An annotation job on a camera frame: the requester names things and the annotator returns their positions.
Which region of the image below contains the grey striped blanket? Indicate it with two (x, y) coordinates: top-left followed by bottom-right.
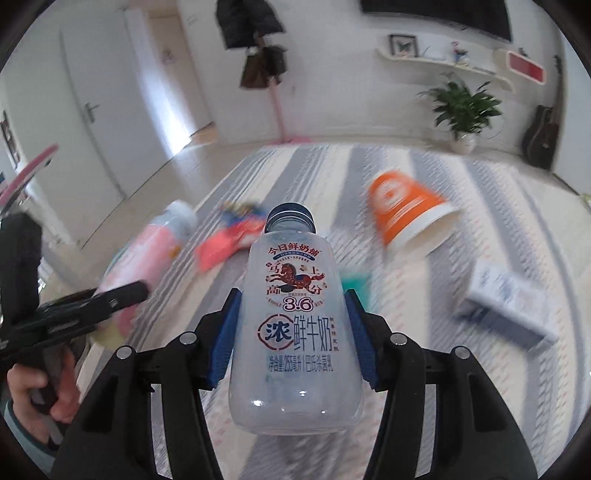
(92, 143), (591, 480)

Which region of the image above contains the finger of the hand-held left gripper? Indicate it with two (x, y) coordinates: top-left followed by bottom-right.
(39, 281), (151, 324)

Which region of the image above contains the pink board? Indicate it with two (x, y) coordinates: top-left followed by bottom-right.
(0, 144), (61, 209)

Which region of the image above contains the clear milk bottle blue cap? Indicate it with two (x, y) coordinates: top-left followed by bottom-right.
(228, 203), (363, 435)

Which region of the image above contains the brown bag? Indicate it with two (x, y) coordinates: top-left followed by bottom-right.
(239, 45), (288, 89)

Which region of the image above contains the pink coat stand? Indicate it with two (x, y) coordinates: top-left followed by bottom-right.
(256, 37), (315, 145)

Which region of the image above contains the person's left forearm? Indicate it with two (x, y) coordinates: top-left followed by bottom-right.
(0, 399), (63, 477)

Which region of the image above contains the black wall screen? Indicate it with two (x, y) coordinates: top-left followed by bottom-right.
(360, 0), (514, 42)

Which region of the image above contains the potted green plant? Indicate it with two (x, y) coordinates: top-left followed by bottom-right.
(417, 73), (505, 156)

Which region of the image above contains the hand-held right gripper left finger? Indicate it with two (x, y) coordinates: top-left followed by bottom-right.
(50, 287), (243, 480)

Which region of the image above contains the person's left hand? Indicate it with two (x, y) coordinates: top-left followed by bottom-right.
(6, 348), (82, 425)

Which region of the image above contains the white door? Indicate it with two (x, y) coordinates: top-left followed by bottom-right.
(59, 22), (175, 197)

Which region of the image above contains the black coat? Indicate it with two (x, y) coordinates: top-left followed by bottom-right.
(215, 0), (288, 49)

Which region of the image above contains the white curved wall shelf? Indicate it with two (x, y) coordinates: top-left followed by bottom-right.
(375, 46), (514, 92)

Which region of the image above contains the black picture frame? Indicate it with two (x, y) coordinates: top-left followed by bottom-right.
(389, 34), (419, 59)

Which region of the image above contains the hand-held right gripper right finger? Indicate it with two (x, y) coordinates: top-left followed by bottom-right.
(342, 287), (539, 480)

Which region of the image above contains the blue colourful wrapper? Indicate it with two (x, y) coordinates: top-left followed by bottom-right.
(219, 200), (269, 228)

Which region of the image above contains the green packet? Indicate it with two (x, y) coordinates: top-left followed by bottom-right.
(344, 272), (373, 302)

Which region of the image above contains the orange paper cup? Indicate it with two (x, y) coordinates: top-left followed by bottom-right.
(367, 170), (459, 251)

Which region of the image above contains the dark framed wall picture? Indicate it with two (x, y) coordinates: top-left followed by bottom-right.
(0, 110), (20, 168)

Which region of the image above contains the red snack wrapper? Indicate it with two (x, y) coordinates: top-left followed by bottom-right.
(194, 225), (260, 274)

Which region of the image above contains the red wall board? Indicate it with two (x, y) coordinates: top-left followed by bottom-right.
(492, 48), (548, 87)

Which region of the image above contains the pink bottle white cap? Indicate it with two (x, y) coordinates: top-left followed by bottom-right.
(92, 200), (197, 335)

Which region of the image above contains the white blue carton box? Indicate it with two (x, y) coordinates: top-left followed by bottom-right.
(455, 262), (562, 355)

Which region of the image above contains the dark acoustic guitar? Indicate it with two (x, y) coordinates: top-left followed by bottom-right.
(522, 55), (565, 169)

